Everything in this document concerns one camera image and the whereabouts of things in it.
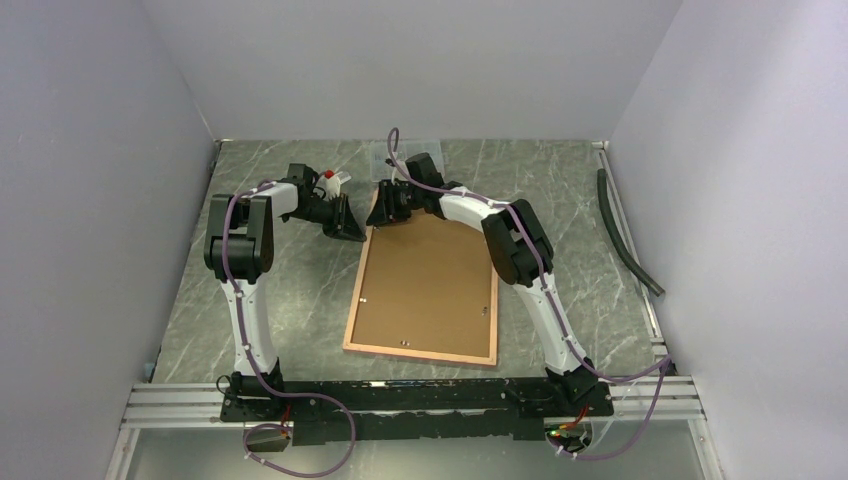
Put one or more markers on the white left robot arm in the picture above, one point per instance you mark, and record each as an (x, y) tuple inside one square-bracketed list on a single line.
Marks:
[(239, 249)]

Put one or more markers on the pink wooden picture frame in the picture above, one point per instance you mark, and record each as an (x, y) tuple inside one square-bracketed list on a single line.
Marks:
[(351, 318)]

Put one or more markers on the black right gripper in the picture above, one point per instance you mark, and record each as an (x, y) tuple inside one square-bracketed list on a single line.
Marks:
[(384, 210)]

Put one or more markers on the brown frame backing board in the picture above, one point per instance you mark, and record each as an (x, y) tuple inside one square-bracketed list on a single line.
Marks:
[(427, 285)]

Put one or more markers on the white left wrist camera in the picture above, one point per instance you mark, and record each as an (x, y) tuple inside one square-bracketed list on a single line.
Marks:
[(334, 182)]

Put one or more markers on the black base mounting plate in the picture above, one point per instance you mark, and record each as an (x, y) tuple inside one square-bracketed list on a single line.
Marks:
[(328, 411)]

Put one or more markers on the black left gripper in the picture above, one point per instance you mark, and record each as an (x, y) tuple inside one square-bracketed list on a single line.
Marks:
[(344, 224)]

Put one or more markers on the clear plastic compartment box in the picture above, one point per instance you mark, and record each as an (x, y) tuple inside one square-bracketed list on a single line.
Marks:
[(380, 169)]

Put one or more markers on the aluminium rail frame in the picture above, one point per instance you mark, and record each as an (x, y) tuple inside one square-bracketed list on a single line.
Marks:
[(655, 427)]

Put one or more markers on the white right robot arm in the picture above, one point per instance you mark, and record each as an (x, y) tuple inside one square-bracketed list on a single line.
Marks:
[(519, 249)]

